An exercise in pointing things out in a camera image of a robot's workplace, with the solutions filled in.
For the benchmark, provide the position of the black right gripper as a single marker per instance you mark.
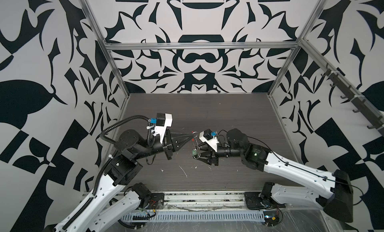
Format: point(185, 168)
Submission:
point(212, 156)

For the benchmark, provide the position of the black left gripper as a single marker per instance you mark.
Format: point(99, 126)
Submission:
point(172, 140)

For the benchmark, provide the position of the red handled wire keyring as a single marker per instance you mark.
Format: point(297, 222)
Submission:
point(195, 142)

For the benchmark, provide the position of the green key tag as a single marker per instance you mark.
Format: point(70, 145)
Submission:
point(196, 156)

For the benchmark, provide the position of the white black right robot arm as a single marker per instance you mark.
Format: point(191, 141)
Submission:
point(332, 192)

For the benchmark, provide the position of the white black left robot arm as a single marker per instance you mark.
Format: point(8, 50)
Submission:
point(94, 213)

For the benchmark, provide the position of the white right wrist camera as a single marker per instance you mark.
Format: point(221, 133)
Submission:
point(210, 139)

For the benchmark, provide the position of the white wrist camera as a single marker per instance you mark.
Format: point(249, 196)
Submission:
point(210, 139)
point(159, 125)

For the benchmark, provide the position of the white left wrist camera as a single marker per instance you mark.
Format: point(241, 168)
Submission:
point(159, 125)

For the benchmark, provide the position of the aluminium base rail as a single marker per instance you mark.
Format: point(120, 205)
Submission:
point(193, 202)

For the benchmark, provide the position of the white slotted cable duct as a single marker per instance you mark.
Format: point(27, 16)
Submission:
point(205, 216)

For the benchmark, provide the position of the black wall hook rack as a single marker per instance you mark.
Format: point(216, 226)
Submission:
point(361, 103)

